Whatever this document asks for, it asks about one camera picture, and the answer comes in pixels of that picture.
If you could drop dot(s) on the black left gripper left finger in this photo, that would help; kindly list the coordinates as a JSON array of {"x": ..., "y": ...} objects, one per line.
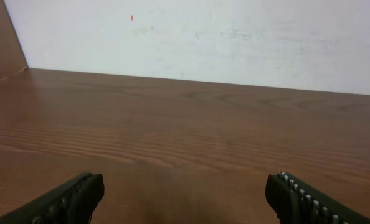
[{"x": 74, "y": 201}]

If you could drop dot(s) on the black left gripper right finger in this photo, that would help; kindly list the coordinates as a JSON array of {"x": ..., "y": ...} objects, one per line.
[{"x": 296, "y": 202}]

